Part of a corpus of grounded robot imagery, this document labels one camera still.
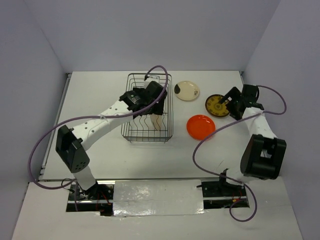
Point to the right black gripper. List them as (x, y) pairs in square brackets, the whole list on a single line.
[(234, 93)]

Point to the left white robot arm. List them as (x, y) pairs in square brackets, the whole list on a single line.
[(72, 143)]

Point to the cream plate with black mark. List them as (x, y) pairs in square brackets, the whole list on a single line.
[(186, 91)]

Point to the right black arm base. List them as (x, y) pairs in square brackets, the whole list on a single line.
[(221, 188)]

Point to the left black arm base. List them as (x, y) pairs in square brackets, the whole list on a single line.
[(100, 200)]

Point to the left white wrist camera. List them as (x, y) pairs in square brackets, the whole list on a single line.
[(150, 78)]

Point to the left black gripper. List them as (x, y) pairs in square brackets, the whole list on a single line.
[(157, 108)]

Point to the left aluminium table rail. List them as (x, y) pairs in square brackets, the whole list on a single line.
[(52, 133)]

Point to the cream white plate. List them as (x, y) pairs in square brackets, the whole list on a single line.
[(156, 121)]

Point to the wire dish rack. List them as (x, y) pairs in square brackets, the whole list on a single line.
[(141, 129)]

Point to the brown patterned plate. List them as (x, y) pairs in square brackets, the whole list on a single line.
[(215, 108)]

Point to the silver foil tape panel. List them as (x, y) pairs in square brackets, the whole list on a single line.
[(157, 198)]

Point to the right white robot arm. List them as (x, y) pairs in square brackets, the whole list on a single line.
[(263, 156)]

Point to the orange plastic plate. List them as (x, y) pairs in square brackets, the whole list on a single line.
[(200, 126)]

